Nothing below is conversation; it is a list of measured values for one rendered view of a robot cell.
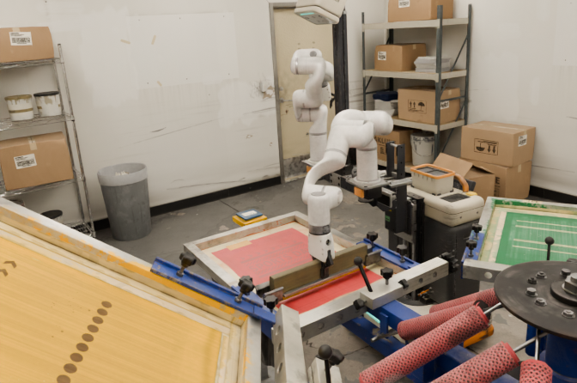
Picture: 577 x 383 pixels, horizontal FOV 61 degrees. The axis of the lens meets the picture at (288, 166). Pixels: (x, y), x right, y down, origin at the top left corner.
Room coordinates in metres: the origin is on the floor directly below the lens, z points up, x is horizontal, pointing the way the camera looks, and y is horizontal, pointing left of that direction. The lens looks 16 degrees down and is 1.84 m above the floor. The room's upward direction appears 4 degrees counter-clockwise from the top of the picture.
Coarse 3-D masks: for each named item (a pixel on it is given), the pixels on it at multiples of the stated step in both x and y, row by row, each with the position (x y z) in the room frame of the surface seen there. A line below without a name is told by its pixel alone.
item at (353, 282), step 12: (288, 228) 2.09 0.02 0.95; (264, 240) 1.97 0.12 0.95; (276, 240) 1.96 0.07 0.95; (288, 240) 1.95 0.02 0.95; (300, 264) 1.72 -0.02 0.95; (348, 276) 1.61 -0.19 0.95; (360, 276) 1.61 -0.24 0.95; (372, 276) 1.60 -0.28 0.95; (336, 288) 1.53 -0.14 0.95; (348, 288) 1.53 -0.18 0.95; (360, 288) 1.52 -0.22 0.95
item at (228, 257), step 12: (252, 240) 1.98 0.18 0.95; (216, 252) 1.88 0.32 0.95; (228, 252) 1.87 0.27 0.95; (240, 252) 1.86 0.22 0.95; (252, 252) 1.86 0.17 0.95; (228, 264) 1.76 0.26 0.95; (240, 264) 1.76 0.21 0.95; (240, 276) 1.66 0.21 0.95; (252, 276) 1.66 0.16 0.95; (324, 288) 1.54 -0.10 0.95; (288, 300) 1.47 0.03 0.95; (300, 300) 1.47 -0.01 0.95; (312, 300) 1.46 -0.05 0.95; (324, 300) 1.46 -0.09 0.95; (300, 312) 1.40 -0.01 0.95
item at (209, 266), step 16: (256, 224) 2.08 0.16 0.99; (272, 224) 2.10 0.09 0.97; (304, 224) 2.10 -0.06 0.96; (208, 240) 1.93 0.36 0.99; (224, 240) 1.97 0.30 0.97; (336, 240) 1.90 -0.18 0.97; (352, 240) 1.84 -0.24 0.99; (208, 256) 1.78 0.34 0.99; (208, 272) 1.69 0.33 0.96; (224, 272) 1.63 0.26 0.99; (400, 272) 1.55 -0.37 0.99
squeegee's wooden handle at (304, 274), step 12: (336, 252) 1.59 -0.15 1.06; (348, 252) 1.60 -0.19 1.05; (360, 252) 1.63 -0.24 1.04; (312, 264) 1.52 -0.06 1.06; (336, 264) 1.57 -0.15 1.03; (348, 264) 1.60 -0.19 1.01; (276, 276) 1.45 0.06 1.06; (288, 276) 1.46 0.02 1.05; (300, 276) 1.49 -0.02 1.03; (312, 276) 1.51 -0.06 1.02; (276, 288) 1.44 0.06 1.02; (288, 288) 1.46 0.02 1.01
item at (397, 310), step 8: (392, 304) 1.27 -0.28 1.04; (400, 304) 1.27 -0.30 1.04; (368, 312) 1.31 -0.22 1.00; (376, 312) 1.28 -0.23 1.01; (384, 312) 1.25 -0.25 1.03; (392, 312) 1.23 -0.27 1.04; (400, 312) 1.23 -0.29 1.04; (408, 312) 1.23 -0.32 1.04; (392, 320) 1.22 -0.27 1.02; (400, 320) 1.20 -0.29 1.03; (392, 328) 1.22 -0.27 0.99
